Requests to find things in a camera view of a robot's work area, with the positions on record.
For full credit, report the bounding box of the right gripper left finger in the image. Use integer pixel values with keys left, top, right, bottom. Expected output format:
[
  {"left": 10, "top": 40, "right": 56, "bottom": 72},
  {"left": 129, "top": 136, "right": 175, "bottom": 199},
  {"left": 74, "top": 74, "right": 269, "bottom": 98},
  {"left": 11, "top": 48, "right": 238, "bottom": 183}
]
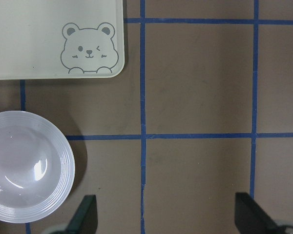
[{"left": 42, "top": 195, "right": 98, "bottom": 234}]

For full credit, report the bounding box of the cream bear tray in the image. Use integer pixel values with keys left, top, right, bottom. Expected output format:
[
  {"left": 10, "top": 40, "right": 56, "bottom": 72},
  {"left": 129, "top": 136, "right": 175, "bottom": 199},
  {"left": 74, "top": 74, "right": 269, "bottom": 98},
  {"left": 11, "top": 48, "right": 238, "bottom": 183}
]
[{"left": 0, "top": 0, "right": 125, "bottom": 80}]

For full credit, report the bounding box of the white round plate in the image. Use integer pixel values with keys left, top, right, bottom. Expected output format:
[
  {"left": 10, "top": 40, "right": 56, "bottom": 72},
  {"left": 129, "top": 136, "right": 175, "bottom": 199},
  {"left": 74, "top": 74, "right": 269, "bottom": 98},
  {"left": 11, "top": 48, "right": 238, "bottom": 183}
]
[{"left": 0, "top": 111, "right": 75, "bottom": 223}]

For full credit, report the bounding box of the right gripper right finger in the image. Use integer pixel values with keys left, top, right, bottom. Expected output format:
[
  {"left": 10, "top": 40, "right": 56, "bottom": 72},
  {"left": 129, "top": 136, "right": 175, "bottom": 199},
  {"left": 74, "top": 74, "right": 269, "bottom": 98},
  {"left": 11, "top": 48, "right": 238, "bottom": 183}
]
[{"left": 234, "top": 192, "right": 293, "bottom": 234}]

